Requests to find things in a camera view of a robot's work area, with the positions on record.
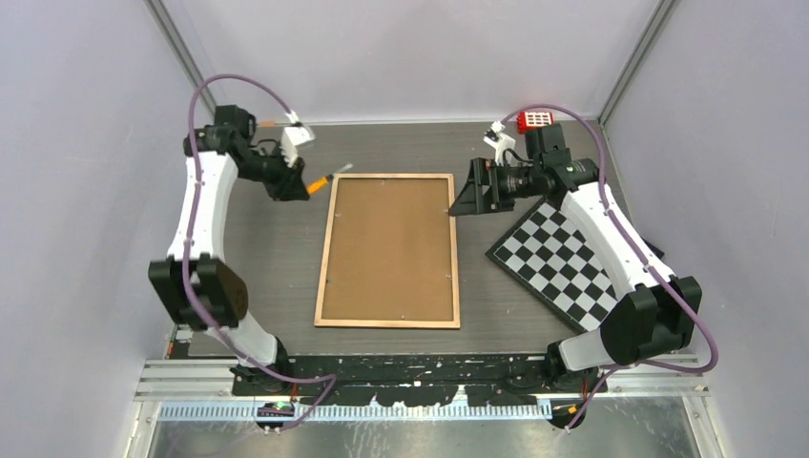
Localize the aluminium rail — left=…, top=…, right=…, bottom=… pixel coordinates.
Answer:
left=135, top=353, right=710, bottom=427

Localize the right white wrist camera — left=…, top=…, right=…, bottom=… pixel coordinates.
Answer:
left=484, top=121, right=516, bottom=166

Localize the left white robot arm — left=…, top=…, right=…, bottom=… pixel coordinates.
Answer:
left=148, top=105, right=315, bottom=395

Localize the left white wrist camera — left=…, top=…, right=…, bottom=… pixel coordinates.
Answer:
left=280, top=122, right=316, bottom=168

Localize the red toy brick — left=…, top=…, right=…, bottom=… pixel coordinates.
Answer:
left=516, top=111, right=555, bottom=135

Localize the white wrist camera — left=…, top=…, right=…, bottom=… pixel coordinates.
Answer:
left=280, top=122, right=316, bottom=168
left=484, top=121, right=516, bottom=166

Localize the purple cable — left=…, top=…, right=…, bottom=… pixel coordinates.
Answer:
left=179, top=73, right=338, bottom=433
left=499, top=104, right=720, bottom=433

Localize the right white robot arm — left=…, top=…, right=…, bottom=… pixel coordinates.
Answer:
left=448, top=121, right=702, bottom=392

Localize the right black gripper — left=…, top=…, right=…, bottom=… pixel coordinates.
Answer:
left=448, top=157, right=542, bottom=217

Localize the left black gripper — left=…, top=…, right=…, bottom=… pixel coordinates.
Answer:
left=239, top=141, right=311, bottom=202

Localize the black white checkerboard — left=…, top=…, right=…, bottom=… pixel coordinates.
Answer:
left=487, top=190, right=673, bottom=332

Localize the orange handled screwdriver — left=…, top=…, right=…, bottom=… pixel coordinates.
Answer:
left=306, top=163, right=353, bottom=195

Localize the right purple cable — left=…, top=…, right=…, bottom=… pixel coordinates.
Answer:
left=499, top=104, right=720, bottom=433

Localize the black picture frame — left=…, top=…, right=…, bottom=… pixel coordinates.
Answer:
left=314, top=173, right=461, bottom=329

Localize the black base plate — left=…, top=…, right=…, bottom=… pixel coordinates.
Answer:
left=230, top=353, right=598, bottom=407

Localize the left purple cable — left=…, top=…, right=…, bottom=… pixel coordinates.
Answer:
left=179, top=73, right=338, bottom=433

